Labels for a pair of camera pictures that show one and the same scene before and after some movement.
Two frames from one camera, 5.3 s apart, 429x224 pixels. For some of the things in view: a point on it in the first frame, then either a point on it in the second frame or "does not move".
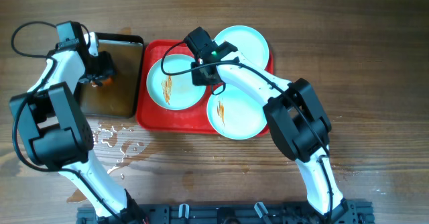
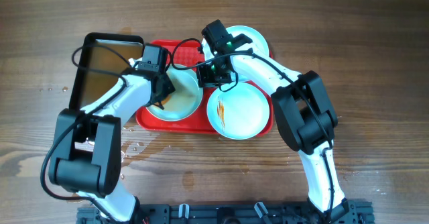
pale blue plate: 236,115 does not move
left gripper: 108,65 to 169,88
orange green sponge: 108,81 to 164,101
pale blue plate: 247,41 does not move
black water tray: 118,98 does not move
